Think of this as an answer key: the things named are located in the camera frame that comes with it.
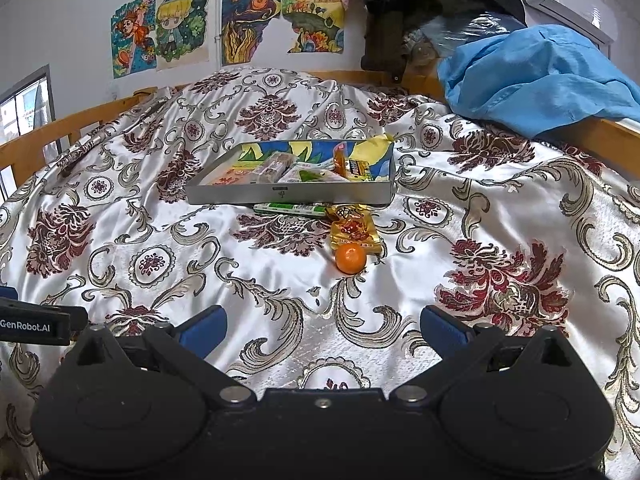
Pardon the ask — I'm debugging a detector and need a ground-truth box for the white green snack pouch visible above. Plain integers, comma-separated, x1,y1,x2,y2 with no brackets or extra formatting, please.
279,162,347,184

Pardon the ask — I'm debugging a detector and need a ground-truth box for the clear small snack packet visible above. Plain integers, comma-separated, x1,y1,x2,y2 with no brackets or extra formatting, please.
251,152,294,184

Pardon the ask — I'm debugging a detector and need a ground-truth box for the blue cloth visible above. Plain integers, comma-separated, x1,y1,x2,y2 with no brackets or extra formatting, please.
437,25,640,139

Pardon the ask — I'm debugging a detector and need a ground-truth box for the rice cracker packet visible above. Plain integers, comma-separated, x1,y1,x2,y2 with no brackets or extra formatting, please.
206,166,253,187

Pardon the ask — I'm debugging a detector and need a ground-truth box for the blond child drawing poster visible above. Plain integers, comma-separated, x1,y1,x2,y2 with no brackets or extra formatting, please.
155,0,210,72

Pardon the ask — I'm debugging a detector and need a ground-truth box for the silver plastic bag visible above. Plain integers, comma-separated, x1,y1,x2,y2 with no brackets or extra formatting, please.
404,10,527,62

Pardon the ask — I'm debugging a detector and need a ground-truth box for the wooden bed rail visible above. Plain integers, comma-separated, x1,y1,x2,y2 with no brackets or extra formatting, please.
0,67,640,198

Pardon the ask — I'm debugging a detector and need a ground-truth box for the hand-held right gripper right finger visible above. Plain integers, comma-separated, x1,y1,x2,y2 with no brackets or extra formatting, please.
392,305,568,403

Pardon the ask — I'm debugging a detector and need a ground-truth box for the floral satin blanket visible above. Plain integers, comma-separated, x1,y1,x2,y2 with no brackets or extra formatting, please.
0,65,640,480

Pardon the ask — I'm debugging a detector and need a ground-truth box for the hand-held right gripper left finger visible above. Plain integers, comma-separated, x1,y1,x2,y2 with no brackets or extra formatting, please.
75,305,253,405

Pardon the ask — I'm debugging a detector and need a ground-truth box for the golden snack packet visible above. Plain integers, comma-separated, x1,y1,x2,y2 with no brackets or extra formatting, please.
326,203,384,257

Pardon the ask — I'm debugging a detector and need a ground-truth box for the blue swirl drawing poster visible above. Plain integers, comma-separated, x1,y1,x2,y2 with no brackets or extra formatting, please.
221,0,284,66

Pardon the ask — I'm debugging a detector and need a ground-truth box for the red-haired girl drawing poster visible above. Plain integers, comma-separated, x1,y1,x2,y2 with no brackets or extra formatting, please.
111,0,159,80

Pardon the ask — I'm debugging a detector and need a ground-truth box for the window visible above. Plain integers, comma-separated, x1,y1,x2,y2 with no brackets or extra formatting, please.
0,64,52,197

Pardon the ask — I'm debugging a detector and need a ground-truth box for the landscape drawing poster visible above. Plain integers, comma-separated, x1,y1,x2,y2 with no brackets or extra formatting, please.
281,0,347,55

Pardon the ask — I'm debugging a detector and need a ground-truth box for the orange mandarin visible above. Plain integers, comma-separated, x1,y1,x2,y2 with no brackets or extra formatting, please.
334,243,365,275

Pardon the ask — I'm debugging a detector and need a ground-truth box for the grey metal tray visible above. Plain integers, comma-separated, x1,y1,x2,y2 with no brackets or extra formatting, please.
186,133,397,206

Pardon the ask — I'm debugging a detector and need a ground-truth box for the yellow green candy packet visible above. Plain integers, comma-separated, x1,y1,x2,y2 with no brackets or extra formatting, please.
347,157,374,181

